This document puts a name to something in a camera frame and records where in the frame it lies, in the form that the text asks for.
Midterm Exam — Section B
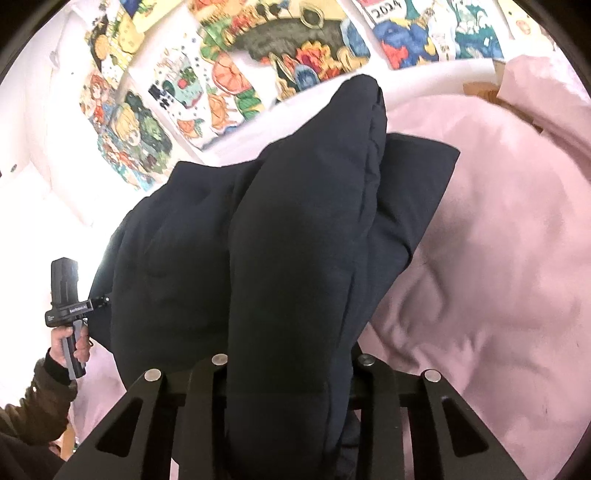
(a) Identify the dark navy padded jacket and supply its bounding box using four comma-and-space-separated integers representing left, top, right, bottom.
90, 74, 461, 480

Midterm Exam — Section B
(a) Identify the pink pillow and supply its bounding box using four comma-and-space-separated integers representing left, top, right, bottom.
498, 54, 591, 155

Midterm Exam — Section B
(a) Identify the blue and white wall poster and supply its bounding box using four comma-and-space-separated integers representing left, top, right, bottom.
353, 0, 505, 71

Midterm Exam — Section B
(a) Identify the dark-centred floral wall poster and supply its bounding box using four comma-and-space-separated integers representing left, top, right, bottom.
187, 0, 372, 103

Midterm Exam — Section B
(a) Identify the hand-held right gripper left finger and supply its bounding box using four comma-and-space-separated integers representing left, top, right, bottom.
53, 353, 232, 480

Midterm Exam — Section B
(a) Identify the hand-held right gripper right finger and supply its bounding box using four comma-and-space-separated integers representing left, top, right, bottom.
346, 353, 528, 480

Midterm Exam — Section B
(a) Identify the person's left forearm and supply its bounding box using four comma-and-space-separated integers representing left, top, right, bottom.
0, 348, 78, 446

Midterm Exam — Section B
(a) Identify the person's left hand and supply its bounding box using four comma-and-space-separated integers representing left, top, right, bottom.
49, 323, 91, 371

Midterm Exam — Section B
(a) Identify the white orange-print wall poster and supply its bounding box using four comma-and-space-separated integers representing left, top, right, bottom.
130, 44, 269, 151

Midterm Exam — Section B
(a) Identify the yellow cartoon wall poster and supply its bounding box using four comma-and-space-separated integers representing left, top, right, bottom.
85, 0, 146, 90

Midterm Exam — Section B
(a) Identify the cartoon figure wall poster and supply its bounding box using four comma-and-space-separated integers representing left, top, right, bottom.
79, 71, 175, 192

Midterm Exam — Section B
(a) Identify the pink blanket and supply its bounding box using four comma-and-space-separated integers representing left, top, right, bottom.
69, 95, 591, 480

